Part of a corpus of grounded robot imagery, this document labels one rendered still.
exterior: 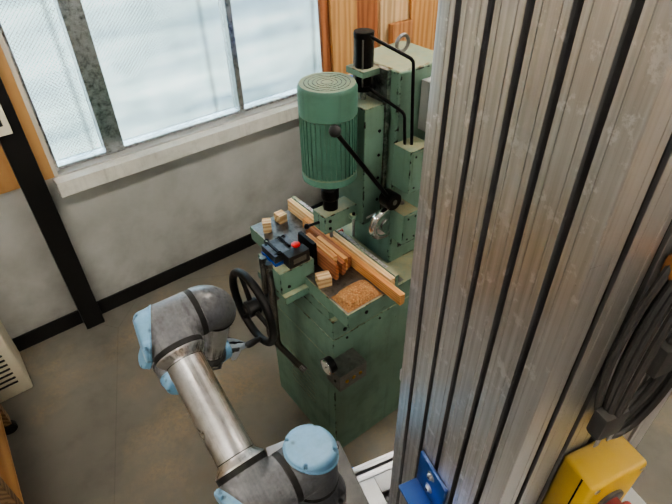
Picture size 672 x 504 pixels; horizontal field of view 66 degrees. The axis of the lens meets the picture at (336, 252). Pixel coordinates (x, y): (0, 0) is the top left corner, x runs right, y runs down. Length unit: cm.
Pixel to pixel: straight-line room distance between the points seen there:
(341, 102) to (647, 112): 117
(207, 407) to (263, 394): 140
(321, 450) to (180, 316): 42
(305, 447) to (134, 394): 165
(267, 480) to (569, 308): 81
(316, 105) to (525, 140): 108
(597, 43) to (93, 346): 283
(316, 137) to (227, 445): 87
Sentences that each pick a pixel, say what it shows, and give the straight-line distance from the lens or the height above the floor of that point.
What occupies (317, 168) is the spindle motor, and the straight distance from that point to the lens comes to 159.
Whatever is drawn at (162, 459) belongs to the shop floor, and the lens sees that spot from 248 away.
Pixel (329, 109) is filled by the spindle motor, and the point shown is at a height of 146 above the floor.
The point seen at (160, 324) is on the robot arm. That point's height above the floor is 123.
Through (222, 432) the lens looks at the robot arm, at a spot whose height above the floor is 109.
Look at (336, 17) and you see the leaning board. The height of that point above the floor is 131.
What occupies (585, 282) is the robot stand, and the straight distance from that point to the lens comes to 46.
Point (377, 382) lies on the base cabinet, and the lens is 219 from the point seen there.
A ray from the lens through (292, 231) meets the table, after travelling 195.
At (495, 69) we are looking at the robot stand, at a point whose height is 190.
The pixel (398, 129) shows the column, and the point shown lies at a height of 134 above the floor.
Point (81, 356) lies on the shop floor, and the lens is 300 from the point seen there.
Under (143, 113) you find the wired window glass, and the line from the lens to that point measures 281.
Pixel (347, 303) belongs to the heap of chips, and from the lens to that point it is 162.
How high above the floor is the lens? 205
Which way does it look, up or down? 39 degrees down
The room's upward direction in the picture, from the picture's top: 1 degrees counter-clockwise
